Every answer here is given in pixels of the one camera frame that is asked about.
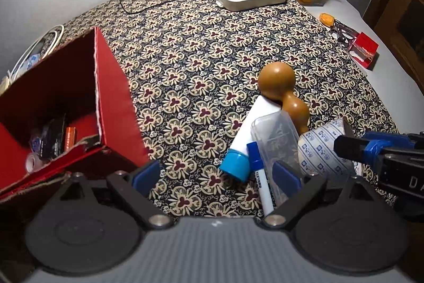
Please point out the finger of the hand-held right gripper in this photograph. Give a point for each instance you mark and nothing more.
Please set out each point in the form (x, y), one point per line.
(347, 129)
(351, 147)

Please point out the small orange object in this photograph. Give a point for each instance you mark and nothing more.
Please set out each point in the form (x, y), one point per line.
(326, 19)

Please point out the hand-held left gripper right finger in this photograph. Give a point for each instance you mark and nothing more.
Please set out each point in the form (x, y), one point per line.
(286, 178)

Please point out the white and blue packet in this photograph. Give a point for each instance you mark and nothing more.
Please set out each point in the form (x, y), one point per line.
(32, 61)

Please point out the brown wooden gourd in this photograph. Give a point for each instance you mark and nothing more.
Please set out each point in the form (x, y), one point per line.
(276, 77)

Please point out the printed packing tape roll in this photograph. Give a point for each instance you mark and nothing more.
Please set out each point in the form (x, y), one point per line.
(318, 150)

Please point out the black item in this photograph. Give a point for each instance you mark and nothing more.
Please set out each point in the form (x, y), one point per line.
(53, 137)

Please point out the small clear tape roll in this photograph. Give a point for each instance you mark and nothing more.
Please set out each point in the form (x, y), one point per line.
(33, 163)

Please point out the clear plastic case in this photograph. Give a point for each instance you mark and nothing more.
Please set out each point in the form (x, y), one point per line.
(275, 137)

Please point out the red clear plastic box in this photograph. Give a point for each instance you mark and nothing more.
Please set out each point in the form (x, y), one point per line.
(364, 49)

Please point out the white tube with blue cap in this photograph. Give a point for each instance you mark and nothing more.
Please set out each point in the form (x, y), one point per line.
(245, 133)

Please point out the white marker with blue cap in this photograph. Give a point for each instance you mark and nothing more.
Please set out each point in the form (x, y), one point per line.
(265, 190)

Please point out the orange cylindrical item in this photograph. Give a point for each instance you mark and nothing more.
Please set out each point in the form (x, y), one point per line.
(70, 140)

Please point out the dark eyeglasses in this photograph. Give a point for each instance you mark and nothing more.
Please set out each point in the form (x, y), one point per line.
(343, 32)

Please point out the red cardboard box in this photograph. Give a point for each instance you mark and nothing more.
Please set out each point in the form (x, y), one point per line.
(116, 110)

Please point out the clear correction tape dispenser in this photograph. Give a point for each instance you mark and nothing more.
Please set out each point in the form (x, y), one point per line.
(35, 143)

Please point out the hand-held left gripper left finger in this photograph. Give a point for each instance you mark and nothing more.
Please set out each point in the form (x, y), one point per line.
(145, 175)

